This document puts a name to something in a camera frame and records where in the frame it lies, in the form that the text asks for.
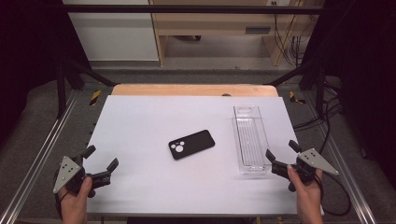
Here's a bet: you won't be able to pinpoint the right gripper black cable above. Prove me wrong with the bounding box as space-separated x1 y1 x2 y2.
317 172 353 217

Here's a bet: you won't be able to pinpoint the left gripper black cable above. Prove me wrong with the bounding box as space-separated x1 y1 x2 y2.
54 190 69 220

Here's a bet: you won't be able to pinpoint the black metal stand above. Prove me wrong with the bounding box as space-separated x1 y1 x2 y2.
266 59 330 119
55 57 117 119

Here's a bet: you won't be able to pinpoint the person's right hand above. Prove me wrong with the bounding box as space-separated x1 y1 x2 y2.
287 164 325 224

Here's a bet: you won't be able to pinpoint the white cabinet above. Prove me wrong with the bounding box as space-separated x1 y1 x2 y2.
62 0 161 63

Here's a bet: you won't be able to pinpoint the aluminium rail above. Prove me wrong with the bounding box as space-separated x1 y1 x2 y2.
0 90 79 224
303 91 378 224

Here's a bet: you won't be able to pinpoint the white board sheet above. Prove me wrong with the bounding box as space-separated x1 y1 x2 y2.
83 94 325 217

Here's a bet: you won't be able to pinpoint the light wooden desk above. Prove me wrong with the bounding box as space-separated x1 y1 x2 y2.
148 0 325 67

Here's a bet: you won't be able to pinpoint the clear plastic box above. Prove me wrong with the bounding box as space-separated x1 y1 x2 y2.
232 105 275 176

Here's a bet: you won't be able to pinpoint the wooden table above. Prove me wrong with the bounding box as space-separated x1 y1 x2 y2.
111 83 279 97

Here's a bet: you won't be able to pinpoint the black curtain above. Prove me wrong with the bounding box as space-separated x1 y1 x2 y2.
303 0 396 181
0 0 92 147

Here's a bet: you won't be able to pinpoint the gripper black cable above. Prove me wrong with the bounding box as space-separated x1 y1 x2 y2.
317 172 353 217
54 190 69 220

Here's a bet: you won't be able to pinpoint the black horizontal frame bar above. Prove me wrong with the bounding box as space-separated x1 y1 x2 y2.
64 4 325 15

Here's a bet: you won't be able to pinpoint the black floor cables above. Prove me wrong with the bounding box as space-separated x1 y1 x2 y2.
292 77 345 157

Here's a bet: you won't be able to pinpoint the hanging cable bundle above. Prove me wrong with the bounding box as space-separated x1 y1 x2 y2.
273 1 316 67

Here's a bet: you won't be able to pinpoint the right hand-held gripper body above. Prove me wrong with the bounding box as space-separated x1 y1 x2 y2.
270 147 340 192

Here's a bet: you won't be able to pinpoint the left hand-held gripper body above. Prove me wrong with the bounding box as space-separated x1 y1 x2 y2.
52 154 112 199

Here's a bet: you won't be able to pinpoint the person's left hand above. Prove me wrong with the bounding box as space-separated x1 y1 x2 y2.
57 176 94 224

